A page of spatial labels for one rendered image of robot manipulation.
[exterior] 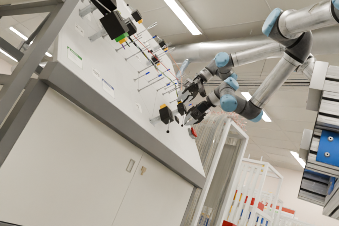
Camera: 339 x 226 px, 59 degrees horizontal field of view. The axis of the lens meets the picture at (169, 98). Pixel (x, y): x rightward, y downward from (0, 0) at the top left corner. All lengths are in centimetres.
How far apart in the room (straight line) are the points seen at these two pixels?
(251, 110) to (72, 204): 86
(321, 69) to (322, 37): 296
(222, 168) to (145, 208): 133
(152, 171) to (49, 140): 58
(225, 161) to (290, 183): 764
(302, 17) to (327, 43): 268
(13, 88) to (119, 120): 42
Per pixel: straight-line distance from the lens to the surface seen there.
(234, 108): 140
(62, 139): 104
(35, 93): 96
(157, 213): 156
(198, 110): 150
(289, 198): 1013
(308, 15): 116
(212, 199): 263
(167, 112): 132
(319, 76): 90
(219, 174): 267
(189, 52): 483
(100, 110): 106
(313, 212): 987
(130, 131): 119
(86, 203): 119
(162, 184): 152
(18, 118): 95
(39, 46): 91
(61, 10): 95
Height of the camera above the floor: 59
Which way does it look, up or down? 20 degrees up
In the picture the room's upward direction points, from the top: 23 degrees clockwise
